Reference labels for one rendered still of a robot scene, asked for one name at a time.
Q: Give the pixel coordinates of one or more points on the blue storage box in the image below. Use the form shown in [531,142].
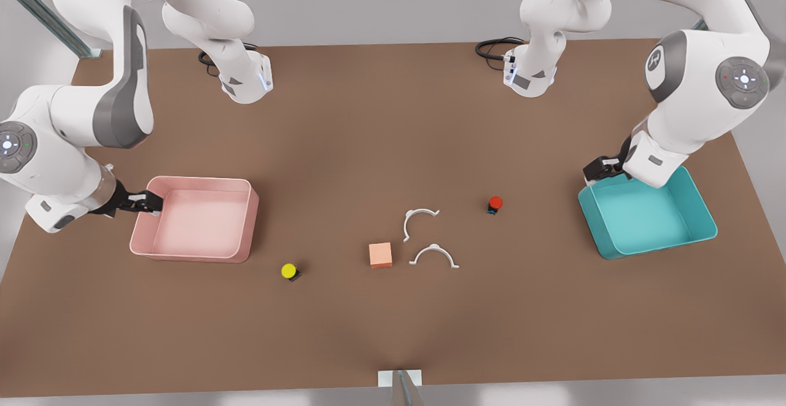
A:
[648,214]

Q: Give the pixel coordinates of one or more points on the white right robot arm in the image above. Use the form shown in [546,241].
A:
[116,93]

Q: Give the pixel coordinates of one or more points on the yellow button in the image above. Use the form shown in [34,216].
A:
[289,271]

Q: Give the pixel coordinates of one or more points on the orange cube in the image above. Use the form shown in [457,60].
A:
[381,255]

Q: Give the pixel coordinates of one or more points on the pink storage box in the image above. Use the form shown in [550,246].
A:
[195,218]

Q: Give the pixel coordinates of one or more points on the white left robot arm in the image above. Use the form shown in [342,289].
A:
[694,80]

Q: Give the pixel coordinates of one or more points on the red button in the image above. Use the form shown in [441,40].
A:
[495,204]

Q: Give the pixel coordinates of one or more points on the white curved clip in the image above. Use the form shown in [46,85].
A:
[419,220]
[435,256]

